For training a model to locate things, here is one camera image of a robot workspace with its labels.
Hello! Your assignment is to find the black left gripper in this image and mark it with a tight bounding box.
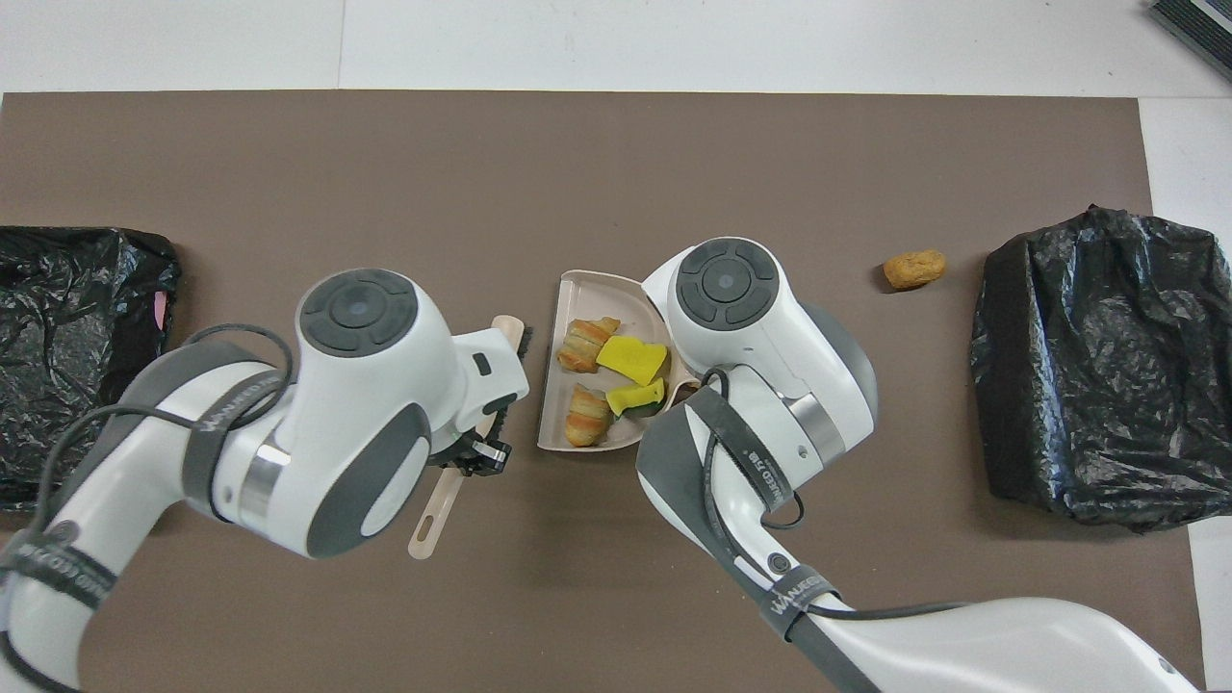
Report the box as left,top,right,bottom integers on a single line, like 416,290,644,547
431,430,511,479

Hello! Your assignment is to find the beige plastic dustpan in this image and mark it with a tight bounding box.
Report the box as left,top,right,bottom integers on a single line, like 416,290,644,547
536,270,702,453

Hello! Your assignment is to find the beige brush with black bristles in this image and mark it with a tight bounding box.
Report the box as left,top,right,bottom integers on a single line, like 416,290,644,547
407,315,533,561

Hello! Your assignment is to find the striped croissant piece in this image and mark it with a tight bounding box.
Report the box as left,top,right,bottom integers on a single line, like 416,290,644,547
556,317,622,374
563,384,615,449

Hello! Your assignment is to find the yellow sponge piece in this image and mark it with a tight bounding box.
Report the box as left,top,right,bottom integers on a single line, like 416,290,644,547
595,335,670,388
606,377,667,418

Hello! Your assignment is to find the brown bread nugget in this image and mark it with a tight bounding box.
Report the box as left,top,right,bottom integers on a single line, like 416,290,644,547
883,249,947,291

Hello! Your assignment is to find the black bag lined bin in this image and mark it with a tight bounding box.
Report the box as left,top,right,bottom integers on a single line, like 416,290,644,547
970,204,1232,530
0,226,182,511

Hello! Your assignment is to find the brown table mat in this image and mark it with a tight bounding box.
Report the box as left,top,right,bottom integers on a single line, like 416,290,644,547
0,91,1206,693

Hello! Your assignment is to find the dark grey ribbed device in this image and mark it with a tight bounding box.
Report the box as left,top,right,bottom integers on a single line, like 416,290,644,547
1147,0,1232,83

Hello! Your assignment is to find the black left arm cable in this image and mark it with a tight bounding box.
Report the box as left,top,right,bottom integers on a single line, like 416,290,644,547
0,322,295,693

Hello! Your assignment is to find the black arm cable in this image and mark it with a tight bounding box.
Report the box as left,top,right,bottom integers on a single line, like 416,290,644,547
0,322,295,693
701,366,973,622

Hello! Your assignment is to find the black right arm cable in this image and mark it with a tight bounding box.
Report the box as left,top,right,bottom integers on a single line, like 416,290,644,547
701,366,973,622

